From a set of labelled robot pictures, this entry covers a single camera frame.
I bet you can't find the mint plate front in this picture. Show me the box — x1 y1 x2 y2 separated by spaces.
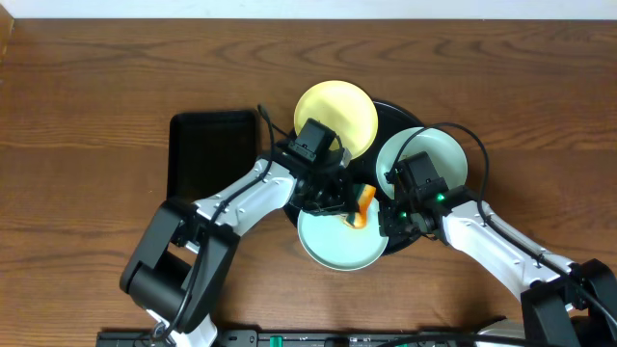
297 200 389 271

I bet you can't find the mint plate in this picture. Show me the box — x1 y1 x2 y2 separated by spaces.
297 200 389 271
376 127 468 200

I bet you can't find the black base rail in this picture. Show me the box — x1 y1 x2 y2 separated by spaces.
95 317 531 347

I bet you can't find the yellow plate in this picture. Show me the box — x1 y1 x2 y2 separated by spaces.
294 80 378 160

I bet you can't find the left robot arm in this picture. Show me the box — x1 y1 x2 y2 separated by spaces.
120 143 351 346

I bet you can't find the rectangular black tray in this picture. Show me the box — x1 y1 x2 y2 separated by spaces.
167 110 261 202

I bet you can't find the orange green sponge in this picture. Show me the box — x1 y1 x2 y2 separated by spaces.
344 184 376 229

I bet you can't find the round black tray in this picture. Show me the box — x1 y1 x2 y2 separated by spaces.
283 99 424 256

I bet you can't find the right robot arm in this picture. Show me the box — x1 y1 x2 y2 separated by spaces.
379 185 616 346

